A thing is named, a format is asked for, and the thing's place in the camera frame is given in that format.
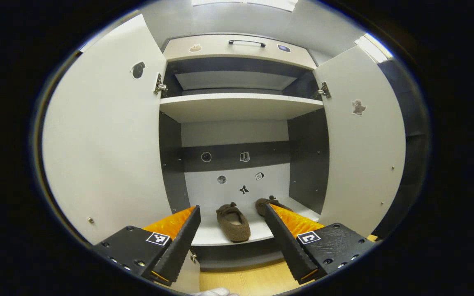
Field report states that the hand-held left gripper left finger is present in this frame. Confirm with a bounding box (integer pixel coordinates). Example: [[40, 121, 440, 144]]
[[93, 205, 202, 287]]

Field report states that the white fabric object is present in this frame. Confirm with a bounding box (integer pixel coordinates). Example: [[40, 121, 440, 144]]
[[192, 287, 239, 296]]

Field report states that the white cabinet door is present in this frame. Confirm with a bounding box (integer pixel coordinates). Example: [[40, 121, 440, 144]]
[[312, 45, 407, 239], [42, 14, 200, 293]]

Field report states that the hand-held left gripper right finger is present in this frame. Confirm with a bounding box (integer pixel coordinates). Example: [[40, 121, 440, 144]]
[[264, 203, 376, 285]]

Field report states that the white cabinet drawer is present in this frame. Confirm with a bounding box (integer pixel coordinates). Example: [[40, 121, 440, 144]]
[[163, 34, 318, 70]]

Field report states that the brown fuzzy shoe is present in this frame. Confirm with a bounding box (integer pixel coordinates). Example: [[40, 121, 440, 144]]
[[216, 201, 251, 243], [255, 195, 293, 217]]

